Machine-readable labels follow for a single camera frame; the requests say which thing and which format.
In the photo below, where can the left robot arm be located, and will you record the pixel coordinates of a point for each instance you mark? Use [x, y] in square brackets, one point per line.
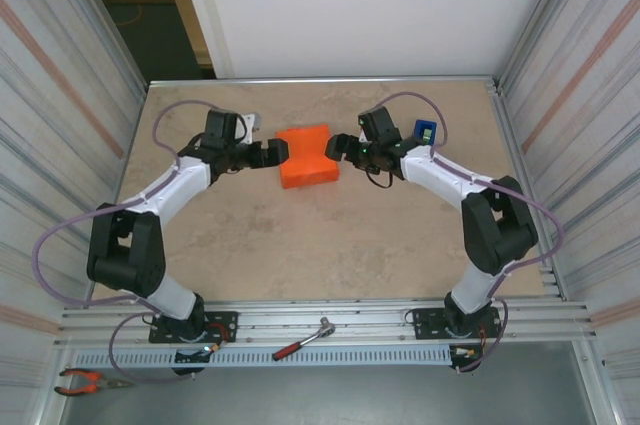
[175, 185]

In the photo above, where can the aluminium table edge rail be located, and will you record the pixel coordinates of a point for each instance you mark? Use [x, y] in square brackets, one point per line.
[320, 80]

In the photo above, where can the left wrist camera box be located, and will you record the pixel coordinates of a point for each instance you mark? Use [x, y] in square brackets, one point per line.
[222, 127]

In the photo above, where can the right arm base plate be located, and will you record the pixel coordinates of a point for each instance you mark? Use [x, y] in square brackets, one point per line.
[425, 320]

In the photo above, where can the yellow power connector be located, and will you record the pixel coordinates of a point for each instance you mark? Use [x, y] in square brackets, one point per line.
[470, 353]
[212, 347]

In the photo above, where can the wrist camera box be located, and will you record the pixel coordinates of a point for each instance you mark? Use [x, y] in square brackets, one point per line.
[380, 126]
[222, 127]

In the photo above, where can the tan wooden door jamb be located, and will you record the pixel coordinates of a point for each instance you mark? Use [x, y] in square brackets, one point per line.
[185, 5]

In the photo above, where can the aluminium mounting rail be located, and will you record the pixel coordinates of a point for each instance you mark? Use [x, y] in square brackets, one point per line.
[370, 325]

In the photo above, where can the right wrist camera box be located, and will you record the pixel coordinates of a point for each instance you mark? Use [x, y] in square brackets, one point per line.
[380, 126]

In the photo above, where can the aluminium corner post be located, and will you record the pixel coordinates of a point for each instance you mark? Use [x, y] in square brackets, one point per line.
[135, 70]
[510, 65]

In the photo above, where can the green tape roll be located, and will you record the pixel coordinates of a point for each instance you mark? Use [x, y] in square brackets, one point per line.
[427, 134]

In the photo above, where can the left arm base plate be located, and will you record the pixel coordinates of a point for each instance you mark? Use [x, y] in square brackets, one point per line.
[225, 320]

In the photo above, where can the blue tape dispenser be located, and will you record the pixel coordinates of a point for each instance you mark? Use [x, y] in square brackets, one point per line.
[425, 124]

